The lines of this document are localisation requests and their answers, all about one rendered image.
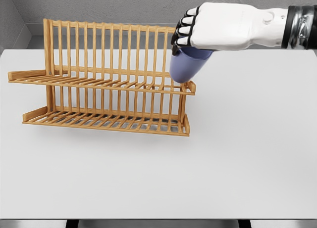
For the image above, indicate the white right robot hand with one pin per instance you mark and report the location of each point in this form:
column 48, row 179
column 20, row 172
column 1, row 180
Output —
column 218, row 25

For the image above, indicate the wooden two-tier dish rack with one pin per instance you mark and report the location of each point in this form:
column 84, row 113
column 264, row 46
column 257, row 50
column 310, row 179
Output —
column 104, row 74

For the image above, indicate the blue cup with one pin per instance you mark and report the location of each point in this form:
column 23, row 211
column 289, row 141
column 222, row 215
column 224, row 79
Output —
column 184, row 66

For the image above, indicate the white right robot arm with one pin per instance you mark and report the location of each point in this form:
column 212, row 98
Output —
column 284, row 27

